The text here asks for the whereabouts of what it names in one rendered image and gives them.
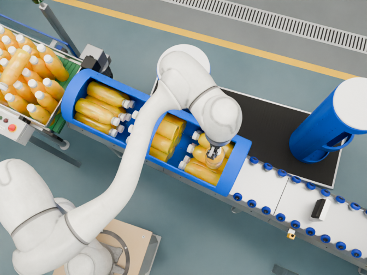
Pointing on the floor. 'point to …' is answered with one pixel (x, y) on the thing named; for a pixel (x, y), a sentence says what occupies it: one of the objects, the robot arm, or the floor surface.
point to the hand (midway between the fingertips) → (215, 147)
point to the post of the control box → (53, 150)
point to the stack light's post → (58, 27)
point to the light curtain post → (282, 270)
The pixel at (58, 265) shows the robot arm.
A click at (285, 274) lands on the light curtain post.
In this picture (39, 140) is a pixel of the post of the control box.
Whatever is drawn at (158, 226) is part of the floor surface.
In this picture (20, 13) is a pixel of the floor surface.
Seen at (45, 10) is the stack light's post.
